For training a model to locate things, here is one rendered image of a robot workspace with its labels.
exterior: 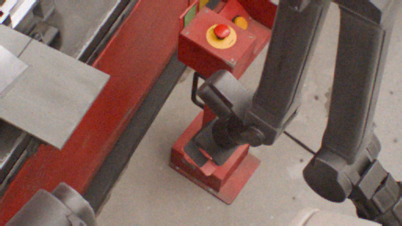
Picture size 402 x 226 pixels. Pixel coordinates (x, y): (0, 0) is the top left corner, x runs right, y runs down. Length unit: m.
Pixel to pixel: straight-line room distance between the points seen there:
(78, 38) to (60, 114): 0.29
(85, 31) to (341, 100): 0.81
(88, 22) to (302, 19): 0.84
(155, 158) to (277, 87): 1.45
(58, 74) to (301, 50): 0.63
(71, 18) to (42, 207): 1.06
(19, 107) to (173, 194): 1.08
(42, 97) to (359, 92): 0.69
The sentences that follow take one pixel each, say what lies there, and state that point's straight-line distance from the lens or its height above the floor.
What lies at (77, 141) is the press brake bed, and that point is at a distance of 1.78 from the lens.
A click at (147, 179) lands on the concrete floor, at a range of 2.34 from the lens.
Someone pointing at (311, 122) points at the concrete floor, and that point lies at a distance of 2.49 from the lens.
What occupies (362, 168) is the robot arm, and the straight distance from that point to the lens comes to 1.02.
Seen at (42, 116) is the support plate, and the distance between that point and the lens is 1.32.
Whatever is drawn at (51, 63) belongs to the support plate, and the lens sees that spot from 1.38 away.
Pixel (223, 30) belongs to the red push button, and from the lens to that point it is 1.65.
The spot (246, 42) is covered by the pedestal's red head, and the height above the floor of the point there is 0.78.
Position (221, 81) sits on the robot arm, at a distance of 1.09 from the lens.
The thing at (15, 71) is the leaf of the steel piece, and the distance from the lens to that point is 1.38.
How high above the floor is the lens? 2.15
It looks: 61 degrees down
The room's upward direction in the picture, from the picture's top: 6 degrees clockwise
